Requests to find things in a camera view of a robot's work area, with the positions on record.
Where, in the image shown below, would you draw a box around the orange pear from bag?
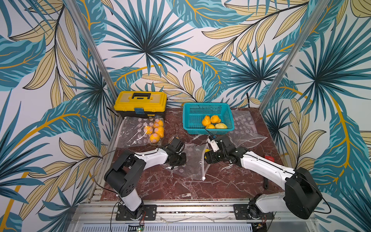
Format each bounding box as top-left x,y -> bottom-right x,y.
202,116 -> 211,127

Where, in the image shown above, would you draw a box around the yellow fruit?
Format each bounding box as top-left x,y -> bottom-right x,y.
205,124 -> 215,129

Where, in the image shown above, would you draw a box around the dotted zip-top bag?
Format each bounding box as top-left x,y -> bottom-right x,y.
116,117 -> 164,148
162,144 -> 210,181

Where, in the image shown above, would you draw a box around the clear zip-top bag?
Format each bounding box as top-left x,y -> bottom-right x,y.
228,110 -> 267,149

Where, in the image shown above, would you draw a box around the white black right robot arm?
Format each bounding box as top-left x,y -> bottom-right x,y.
204,135 -> 323,219

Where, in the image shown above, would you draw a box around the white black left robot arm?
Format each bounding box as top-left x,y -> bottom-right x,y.
104,138 -> 186,219

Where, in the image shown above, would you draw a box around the orange fruits in left bag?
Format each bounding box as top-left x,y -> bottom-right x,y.
144,119 -> 165,144

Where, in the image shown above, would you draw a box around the teal plastic basket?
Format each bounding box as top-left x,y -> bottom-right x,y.
183,102 -> 235,135

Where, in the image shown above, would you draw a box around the yellow black toolbox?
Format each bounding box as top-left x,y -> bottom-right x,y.
114,91 -> 167,119

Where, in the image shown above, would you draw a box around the red black pipe wrench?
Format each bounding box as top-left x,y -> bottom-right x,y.
263,155 -> 275,189

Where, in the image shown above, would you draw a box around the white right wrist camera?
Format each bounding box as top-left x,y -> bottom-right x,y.
207,138 -> 220,152

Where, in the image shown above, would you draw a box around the left aluminium frame post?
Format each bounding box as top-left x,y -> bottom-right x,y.
65,0 -> 118,99

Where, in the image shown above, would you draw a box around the aluminium frame post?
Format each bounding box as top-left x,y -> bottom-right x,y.
65,0 -> 118,99
260,0 -> 330,112

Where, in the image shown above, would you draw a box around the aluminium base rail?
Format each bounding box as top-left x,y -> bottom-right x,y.
67,199 -> 320,232

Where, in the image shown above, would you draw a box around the right aluminium frame post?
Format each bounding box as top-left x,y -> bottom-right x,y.
260,0 -> 330,112

